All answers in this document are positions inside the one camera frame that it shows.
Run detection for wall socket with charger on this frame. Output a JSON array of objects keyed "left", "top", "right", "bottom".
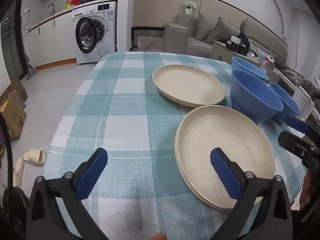
[{"left": 184, "top": 1, "right": 197, "bottom": 15}]

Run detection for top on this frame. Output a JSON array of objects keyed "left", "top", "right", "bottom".
[{"left": 175, "top": 106, "right": 274, "bottom": 210}]

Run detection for white kitchen cabinets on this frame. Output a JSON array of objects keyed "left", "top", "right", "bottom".
[{"left": 28, "top": 12, "right": 76, "bottom": 68}]

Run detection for grey sofa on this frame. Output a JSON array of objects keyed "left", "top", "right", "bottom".
[{"left": 163, "top": 12, "right": 287, "bottom": 62}]

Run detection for black box on cabinet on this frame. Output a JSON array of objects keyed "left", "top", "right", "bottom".
[{"left": 226, "top": 40, "right": 247, "bottom": 54}]

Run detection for cardboard box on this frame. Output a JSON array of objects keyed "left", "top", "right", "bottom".
[{"left": 1, "top": 91, "right": 26, "bottom": 141}]

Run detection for large blue bowl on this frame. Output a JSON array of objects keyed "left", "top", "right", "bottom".
[{"left": 231, "top": 69, "right": 284, "bottom": 123}]

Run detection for far cream plate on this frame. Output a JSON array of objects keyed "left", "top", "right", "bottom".
[{"left": 152, "top": 64, "right": 225, "bottom": 108}]

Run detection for grey side cabinet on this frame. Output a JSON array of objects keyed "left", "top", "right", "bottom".
[{"left": 210, "top": 41, "right": 280, "bottom": 83}]

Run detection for person's right hand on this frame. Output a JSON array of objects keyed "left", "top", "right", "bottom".
[{"left": 299, "top": 170, "right": 312, "bottom": 210}]

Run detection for yellow oil bottle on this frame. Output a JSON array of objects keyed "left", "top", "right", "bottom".
[{"left": 65, "top": 0, "right": 72, "bottom": 9}]

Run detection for teal checkered tablecloth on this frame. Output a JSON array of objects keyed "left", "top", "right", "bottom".
[{"left": 42, "top": 51, "right": 309, "bottom": 240}]

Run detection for white washing machine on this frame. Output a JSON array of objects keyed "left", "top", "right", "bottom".
[{"left": 72, "top": 0, "right": 117, "bottom": 64}]

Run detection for person's left hand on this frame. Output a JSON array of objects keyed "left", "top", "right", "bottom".
[{"left": 147, "top": 232, "right": 167, "bottom": 240}]

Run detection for bottom near cream plate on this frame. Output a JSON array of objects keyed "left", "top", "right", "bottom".
[{"left": 174, "top": 139, "right": 236, "bottom": 210}]

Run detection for beige slipper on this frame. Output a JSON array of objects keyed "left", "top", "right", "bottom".
[
  {"left": 23, "top": 148, "right": 47, "bottom": 166},
  {"left": 12, "top": 157, "right": 24, "bottom": 187}
]

